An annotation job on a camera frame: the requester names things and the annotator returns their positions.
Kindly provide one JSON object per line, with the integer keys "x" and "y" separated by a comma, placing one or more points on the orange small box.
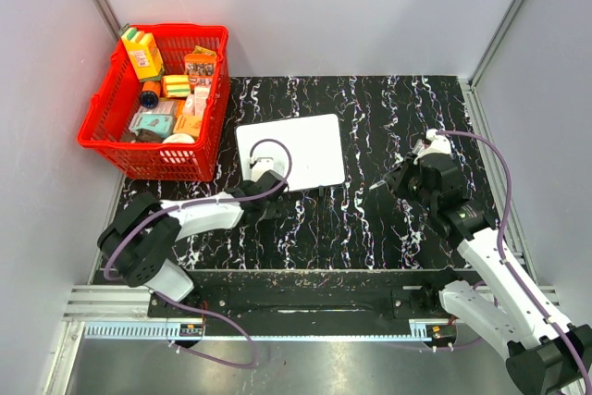
{"x": 189, "y": 125}

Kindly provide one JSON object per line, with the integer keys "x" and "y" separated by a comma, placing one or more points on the teal product box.
{"x": 162, "y": 125}

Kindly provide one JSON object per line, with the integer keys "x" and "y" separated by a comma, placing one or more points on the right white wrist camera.
{"x": 432, "y": 143}

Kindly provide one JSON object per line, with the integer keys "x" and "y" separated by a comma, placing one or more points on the yellow green sponge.
{"x": 175, "y": 86}

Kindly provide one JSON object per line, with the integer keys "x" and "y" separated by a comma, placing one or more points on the white rectangular whiteboard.
{"x": 307, "y": 150}

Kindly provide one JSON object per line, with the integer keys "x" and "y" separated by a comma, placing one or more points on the orange snack box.
{"x": 200, "y": 62}

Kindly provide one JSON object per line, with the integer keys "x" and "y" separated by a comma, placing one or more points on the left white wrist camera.
{"x": 259, "y": 166}

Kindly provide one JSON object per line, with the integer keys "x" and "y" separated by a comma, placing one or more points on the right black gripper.
{"x": 407, "y": 167}

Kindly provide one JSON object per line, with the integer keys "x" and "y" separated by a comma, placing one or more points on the white marker pen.
{"x": 377, "y": 184}

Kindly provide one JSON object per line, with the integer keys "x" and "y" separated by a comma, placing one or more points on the yellow juice carton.
{"x": 143, "y": 53}

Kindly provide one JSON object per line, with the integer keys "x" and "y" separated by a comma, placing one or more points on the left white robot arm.
{"x": 138, "y": 241}

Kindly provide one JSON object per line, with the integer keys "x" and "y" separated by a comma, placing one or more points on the white round lid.
{"x": 181, "y": 138}

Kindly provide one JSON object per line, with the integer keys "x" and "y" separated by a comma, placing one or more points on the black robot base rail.
{"x": 305, "y": 304}

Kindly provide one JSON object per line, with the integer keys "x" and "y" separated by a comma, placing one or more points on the red plastic shopping basket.
{"x": 112, "y": 108}

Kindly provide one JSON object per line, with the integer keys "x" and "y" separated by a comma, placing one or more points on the orange can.
{"x": 150, "y": 94}

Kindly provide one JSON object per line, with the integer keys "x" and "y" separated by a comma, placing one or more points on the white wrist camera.
{"x": 259, "y": 166}
{"x": 432, "y": 143}

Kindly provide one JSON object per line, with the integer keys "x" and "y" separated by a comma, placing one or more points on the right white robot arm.
{"x": 543, "y": 350}

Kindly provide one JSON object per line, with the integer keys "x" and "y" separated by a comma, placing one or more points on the pink white box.
{"x": 196, "y": 102}

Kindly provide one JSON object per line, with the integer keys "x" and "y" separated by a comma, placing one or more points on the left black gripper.
{"x": 274, "y": 210}

